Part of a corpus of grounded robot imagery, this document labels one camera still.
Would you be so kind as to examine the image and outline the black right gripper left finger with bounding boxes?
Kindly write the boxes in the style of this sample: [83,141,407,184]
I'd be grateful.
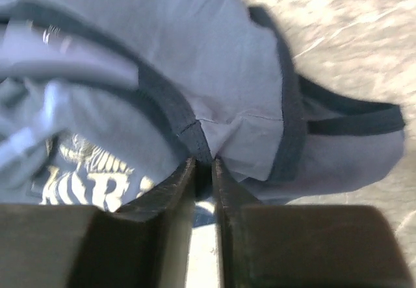
[1,159,196,288]

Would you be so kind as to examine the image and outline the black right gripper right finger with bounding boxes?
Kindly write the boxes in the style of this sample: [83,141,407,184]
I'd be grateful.
[212,160,414,287]

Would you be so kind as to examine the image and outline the navy blue tank top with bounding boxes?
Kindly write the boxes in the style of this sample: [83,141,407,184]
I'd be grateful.
[1,0,405,212]

